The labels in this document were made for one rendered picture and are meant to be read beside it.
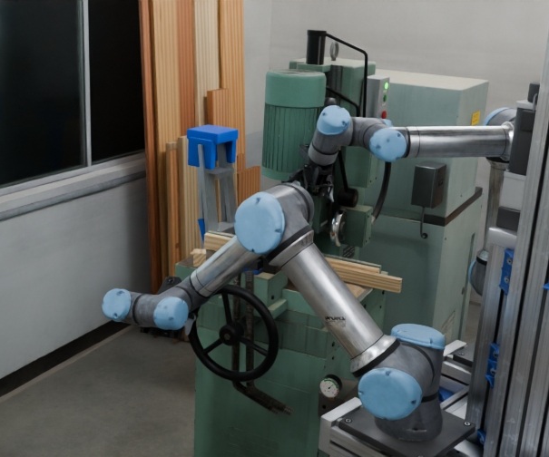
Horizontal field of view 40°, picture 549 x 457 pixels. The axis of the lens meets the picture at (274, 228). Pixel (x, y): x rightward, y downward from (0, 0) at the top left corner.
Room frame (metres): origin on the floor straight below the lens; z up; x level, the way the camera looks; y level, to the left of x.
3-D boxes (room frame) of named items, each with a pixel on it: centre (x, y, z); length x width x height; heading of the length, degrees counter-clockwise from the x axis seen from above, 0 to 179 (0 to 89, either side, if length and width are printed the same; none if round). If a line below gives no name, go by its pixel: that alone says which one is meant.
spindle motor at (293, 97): (2.25, -0.04, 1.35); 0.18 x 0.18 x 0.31
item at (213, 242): (2.27, -0.05, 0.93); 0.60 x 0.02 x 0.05; 65
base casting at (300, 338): (2.36, -0.09, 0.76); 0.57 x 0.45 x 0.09; 155
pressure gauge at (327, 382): (1.95, -0.19, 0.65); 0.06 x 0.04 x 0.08; 65
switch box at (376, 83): (2.48, -0.30, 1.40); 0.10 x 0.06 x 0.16; 155
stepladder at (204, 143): (3.14, 0.23, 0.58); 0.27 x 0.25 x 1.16; 60
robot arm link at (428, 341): (1.50, -0.32, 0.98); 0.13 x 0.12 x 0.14; 154
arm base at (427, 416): (1.51, -0.32, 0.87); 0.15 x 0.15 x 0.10
